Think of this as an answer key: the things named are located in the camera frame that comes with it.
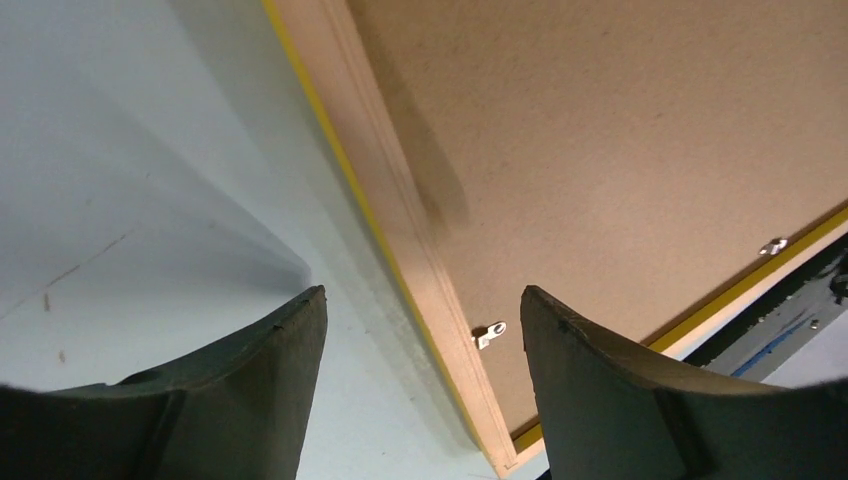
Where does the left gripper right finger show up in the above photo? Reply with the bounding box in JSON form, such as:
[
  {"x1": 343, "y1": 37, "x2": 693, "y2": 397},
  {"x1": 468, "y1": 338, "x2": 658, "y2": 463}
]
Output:
[{"x1": 520, "y1": 286, "x2": 847, "y2": 479}]

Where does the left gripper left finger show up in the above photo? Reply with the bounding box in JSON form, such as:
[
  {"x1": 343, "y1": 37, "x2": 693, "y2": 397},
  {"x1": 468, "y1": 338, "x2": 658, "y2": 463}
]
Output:
[{"x1": 1, "y1": 286, "x2": 327, "y2": 479}]

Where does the yellow wooden picture frame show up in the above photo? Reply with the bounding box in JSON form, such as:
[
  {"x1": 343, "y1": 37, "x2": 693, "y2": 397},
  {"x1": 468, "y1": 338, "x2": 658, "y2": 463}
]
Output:
[{"x1": 265, "y1": 1, "x2": 847, "y2": 477}]

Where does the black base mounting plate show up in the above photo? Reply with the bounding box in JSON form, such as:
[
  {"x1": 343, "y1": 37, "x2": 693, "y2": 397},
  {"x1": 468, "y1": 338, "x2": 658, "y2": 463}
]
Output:
[{"x1": 684, "y1": 235, "x2": 847, "y2": 382}]

